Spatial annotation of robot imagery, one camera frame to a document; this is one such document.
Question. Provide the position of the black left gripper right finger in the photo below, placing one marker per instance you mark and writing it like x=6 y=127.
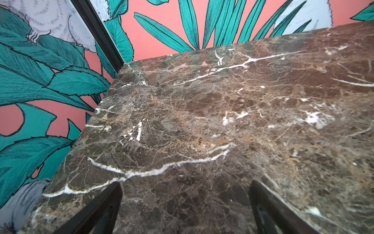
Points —
x=272 y=215

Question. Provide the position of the black corner frame post left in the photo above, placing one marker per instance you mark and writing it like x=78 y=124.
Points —
x=98 y=30

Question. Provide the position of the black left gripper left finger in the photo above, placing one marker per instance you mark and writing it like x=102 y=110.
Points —
x=99 y=216

